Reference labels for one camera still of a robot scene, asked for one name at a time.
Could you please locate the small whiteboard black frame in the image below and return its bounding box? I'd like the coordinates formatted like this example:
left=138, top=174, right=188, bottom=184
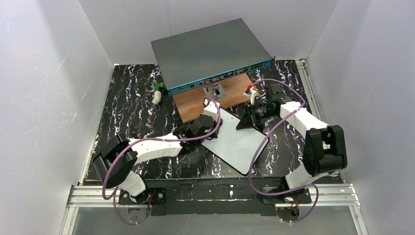
left=202, top=109, right=265, bottom=176

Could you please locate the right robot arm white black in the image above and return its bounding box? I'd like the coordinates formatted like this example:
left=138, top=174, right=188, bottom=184
left=236, top=84, right=347, bottom=196

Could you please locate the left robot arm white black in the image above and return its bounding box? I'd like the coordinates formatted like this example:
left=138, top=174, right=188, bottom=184
left=92, top=114, right=221, bottom=197

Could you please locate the wooden board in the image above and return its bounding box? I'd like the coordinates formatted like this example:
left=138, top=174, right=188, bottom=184
left=173, top=74, right=253, bottom=123

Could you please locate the green white plastic toy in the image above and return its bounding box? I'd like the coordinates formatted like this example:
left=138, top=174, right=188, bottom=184
left=152, top=82, right=167, bottom=105

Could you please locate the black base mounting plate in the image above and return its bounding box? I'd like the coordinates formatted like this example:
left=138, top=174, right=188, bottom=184
left=118, top=177, right=312, bottom=216

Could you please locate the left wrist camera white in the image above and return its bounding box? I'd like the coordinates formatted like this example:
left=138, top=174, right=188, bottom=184
left=202, top=99, right=221, bottom=121

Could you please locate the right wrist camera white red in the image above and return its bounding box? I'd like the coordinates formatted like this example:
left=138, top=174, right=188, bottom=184
left=243, top=85, right=257, bottom=105

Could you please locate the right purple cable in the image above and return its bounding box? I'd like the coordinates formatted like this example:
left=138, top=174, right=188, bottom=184
left=248, top=77, right=320, bottom=224

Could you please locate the silver metal bracket mount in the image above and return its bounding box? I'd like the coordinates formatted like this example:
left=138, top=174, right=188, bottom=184
left=203, top=83, right=227, bottom=101

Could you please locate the grey teal network switch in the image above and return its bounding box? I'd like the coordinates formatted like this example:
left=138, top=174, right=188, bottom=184
left=151, top=18, right=274, bottom=95

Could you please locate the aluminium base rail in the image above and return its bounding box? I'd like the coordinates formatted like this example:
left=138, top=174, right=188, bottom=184
left=61, top=178, right=368, bottom=235

